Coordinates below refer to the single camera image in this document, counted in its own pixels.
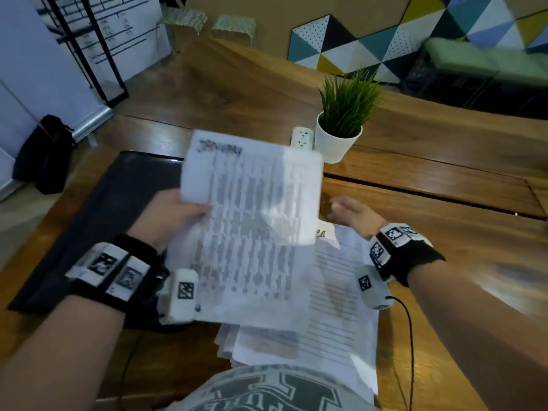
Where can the colourful triangle pattern panel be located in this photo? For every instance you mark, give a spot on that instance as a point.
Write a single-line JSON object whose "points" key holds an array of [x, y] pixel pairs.
{"points": [[385, 38]]}

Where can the stack of printed papers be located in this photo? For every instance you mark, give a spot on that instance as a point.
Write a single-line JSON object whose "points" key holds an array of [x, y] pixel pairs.
{"points": [[338, 303]]}

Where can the white roll-up banner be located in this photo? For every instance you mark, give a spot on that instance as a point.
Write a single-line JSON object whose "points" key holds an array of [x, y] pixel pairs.
{"points": [[34, 72]]}

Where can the black bag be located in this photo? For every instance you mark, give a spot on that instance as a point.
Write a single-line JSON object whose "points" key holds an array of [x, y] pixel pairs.
{"points": [[45, 154]]}

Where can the black metal rack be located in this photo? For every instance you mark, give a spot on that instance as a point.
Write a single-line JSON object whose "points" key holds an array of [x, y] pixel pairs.
{"points": [[92, 47]]}

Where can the person's right forearm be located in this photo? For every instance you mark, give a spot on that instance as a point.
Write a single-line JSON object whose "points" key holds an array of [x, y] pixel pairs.
{"points": [[483, 333]]}

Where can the green artificial grass plant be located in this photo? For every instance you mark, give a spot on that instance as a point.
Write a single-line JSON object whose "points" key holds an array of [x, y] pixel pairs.
{"points": [[349, 102]]}

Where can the person's left thumb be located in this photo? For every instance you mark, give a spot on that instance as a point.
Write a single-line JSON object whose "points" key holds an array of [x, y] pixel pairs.
{"points": [[193, 211]]}

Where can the grey printed shirt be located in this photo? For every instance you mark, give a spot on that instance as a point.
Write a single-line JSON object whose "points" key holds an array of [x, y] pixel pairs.
{"points": [[274, 391]]}

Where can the clear acrylic stool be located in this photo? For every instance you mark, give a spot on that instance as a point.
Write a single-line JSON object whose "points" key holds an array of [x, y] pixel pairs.
{"points": [[184, 21], [235, 26]]}

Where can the white plant pot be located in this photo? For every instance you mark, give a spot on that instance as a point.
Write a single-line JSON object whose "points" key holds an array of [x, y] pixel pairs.
{"points": [[334, 145]]}

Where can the white power outlet block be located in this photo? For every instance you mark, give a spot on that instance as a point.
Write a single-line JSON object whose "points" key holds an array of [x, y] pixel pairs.
{"points": [[302, 137]]}

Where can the person's right fingers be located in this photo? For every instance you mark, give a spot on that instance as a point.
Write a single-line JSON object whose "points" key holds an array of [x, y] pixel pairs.
{"points": [[340, 209]]}

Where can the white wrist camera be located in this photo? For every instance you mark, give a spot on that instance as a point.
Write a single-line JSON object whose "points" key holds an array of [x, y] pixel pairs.
{"points": [[371, 288], [182, 297]]}

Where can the black wristband with marker tags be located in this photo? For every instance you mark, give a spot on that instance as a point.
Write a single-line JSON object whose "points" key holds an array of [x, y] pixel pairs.
{"points": [[115, 269], [404, 252]]}

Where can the black desk mat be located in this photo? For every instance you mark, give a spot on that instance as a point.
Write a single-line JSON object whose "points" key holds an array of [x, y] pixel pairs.
{"points": [[107, 218]]}

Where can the white printed paper sheet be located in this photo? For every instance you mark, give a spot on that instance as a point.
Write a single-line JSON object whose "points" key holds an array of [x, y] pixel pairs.
{"points": [[252, 226]]}

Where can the person's left forearm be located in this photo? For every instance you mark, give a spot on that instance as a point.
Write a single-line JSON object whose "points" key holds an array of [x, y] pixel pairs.
{"points": [[51, 355]]}

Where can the person's left hand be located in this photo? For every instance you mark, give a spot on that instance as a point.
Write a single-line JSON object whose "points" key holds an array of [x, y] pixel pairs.
{"points": [[160, 218]]}

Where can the person's right hand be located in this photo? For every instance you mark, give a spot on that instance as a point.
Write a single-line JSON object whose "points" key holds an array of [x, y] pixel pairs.
{"points": [[357, 218]]}

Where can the green cushioned bench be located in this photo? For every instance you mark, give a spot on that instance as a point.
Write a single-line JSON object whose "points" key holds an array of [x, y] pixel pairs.
{"points": [[483, 59]]}

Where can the white printed board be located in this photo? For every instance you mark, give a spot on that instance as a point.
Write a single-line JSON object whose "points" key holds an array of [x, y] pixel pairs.
{"points": [[128, 29]]}

